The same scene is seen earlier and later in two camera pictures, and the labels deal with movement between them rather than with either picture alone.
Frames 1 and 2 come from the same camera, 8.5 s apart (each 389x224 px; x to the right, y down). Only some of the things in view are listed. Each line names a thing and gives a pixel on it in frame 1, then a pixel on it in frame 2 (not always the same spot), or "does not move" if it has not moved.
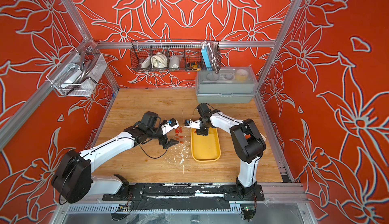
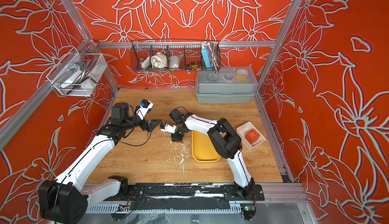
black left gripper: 163,142 → 153,123
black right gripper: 203,133 → 176,139
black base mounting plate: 230,191 does not move
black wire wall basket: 174,55 does not move
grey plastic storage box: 229,85 does not move
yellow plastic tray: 205,148 does not move
